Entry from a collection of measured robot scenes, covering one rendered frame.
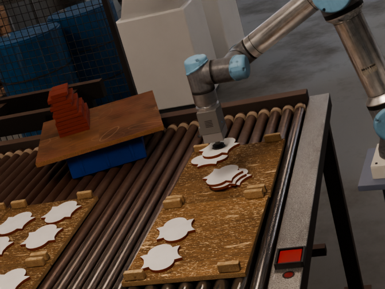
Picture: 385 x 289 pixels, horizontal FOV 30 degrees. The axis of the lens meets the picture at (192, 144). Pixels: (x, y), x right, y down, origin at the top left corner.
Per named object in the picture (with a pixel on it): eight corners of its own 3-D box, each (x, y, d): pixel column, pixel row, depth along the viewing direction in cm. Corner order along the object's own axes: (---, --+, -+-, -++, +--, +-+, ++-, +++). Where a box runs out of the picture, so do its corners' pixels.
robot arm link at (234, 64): (249, 47, 222) (215, 53, 226) (242, 57, 212) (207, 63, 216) (254, 71, 224) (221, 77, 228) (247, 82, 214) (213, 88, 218)
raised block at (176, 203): (183, 204, 228) (181, 197, 227) (181, 207, 226) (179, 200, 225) (165, 207, 230) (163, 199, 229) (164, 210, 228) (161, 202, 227)
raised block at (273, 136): (282, 138, 256) (280, 131, 255) (281, 140, 254) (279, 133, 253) (265, 141, 258) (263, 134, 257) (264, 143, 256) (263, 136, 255)
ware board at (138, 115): (153, 93, 318) (152, 89, 317) (164, 129, 271) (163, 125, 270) (44, 126, 316) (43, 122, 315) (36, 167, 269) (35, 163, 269)
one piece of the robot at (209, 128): (189, 94, 230) (203, 140, 236) (184, 105, 222) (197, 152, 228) (219, 89, 228) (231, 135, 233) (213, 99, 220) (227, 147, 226)
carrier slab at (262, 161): (286, 141, 256) (285, 137, 256) (271, 197, 220) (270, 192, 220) (193, 155, 267) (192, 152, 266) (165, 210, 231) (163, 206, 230)
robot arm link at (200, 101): (189, 97, 221) (195, 88, 229) (193, 110, 223) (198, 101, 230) (212, 93, 219) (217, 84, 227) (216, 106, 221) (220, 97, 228)
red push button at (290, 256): (303, 252, 188) (302, 248, 187) (301, 265, 183) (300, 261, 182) (281, 254, 190) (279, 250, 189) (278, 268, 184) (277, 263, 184)
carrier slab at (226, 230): (269, 199, 219) (268, 194, 219) (246, 277, 184) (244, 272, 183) (164, 211, 231) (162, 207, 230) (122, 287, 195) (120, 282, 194)
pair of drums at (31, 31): (153, 88, 697) (124, -9, 663) (86, 147, 591) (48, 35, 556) (85, 96, 733) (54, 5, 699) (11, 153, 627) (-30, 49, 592)
